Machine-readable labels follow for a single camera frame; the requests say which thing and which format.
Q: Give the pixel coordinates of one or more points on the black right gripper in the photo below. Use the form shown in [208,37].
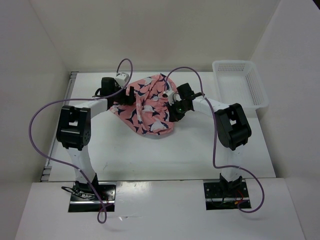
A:
[173,116]

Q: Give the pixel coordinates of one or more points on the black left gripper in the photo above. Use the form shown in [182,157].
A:
[128,100]

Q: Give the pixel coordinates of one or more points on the pink shark print shorts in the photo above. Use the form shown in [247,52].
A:
[149,114]

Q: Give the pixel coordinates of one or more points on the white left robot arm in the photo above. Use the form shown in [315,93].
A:
[74,128]

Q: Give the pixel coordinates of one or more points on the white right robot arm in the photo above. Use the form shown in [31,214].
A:
[231,127]

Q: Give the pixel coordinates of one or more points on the white plastic basket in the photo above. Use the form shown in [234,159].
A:
[238,81]

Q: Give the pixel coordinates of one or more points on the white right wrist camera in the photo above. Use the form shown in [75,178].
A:
[171,96]

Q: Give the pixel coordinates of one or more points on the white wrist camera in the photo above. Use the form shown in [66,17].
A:
[122,79]
[171,96]

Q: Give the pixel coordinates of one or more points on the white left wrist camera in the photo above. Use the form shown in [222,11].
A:
[122,79]

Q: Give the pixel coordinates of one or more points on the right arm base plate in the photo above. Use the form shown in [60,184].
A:
[215,199]

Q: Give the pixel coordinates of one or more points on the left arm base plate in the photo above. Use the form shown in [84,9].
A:
[84,202]

